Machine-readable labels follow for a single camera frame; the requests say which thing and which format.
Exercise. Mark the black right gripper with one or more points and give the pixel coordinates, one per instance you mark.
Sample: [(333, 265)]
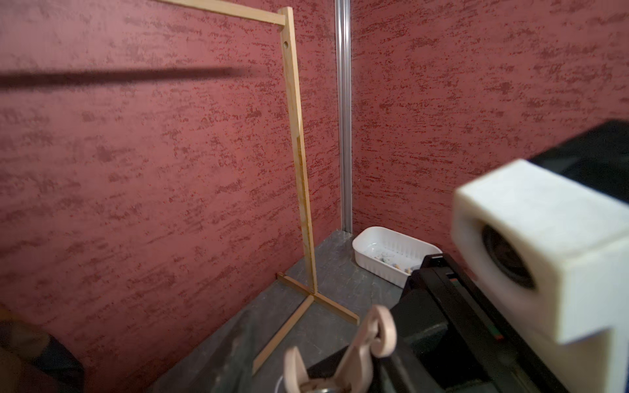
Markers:
[(450, 338)]

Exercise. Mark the white clothespin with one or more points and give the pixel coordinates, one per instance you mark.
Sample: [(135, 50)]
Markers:
[(376, 337)]

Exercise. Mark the plaid long-sleeve shirt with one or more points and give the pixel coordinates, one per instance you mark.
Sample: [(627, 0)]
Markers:
[(34, 361)]

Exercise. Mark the white plastic bin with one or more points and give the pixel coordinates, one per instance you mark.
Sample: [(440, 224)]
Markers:
[(390, 255)]

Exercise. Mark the aluminium corner post right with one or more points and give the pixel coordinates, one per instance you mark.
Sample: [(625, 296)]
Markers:
[(344, 100)]

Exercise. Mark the wooden clothes rack frame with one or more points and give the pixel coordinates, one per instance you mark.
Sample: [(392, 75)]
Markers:
[(284, 19)]

